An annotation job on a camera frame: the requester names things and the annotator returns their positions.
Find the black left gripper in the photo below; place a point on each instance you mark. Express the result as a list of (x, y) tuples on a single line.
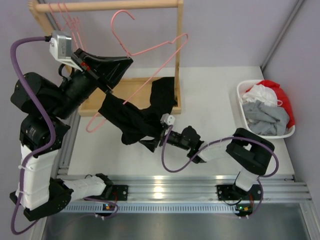
[(101, 70)]

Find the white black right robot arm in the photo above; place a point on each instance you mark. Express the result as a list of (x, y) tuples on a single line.
[(253, 153)]

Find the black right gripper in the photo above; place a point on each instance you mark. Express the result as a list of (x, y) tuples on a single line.
[(152, 144)]

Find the pink hanger of red top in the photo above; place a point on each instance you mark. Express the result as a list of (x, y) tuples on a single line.
[(60, 22)]

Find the black tank top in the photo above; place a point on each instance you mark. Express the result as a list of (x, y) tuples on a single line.
[(135, 123)]

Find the slotted cable duct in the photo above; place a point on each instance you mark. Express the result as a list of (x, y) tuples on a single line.
[(104, 208)]

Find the pink hanger of grey top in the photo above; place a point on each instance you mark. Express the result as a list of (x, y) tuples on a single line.
[(75, 26)]

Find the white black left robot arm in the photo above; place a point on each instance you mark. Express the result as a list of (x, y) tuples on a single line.
[(41, 195)]

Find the wooden clothes rack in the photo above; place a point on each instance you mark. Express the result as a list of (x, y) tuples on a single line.
[(123, 6)]

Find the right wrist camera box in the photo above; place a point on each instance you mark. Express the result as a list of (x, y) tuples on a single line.
[(167, 119)]

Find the white perforated plastic basket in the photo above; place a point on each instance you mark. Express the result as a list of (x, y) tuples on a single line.
[(244, 86)]

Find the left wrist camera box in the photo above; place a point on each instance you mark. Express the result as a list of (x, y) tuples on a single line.
[(60, 47)]

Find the aluminium corner post right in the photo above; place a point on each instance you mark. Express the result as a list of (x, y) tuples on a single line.
[(280, 36)]

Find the white camisole top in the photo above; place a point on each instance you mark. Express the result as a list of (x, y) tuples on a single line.
[(262, 94)]

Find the aluminium mounting rail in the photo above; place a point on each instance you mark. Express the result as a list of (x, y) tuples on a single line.
[(203, 188)]

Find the grey tank top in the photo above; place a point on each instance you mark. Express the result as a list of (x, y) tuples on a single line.
[(266, 120)]

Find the pink hanger of white top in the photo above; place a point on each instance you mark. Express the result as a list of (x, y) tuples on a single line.
[(62, 12)]

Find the red tank top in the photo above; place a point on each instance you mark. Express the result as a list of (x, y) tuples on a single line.
[(282, 98)]

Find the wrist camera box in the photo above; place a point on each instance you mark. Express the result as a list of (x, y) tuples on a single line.
[(167, 119), (60, 47)]

